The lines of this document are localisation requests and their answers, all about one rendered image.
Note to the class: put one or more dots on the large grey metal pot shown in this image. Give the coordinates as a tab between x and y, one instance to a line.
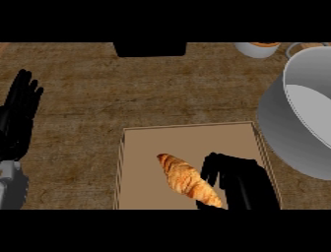
310	118

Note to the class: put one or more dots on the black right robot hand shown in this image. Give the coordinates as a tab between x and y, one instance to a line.
243	183

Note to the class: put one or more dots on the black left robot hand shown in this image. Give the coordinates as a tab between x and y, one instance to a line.
9	124

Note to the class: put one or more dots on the brown wooden tray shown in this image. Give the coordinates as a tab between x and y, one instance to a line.
174	154

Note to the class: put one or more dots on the golden brown croissant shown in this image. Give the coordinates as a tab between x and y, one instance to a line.
188	180

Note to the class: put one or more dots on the white cup with brown drink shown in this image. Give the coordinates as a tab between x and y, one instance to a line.
256	49

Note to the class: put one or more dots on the black rectangular appliance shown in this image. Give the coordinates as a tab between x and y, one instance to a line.
150	49

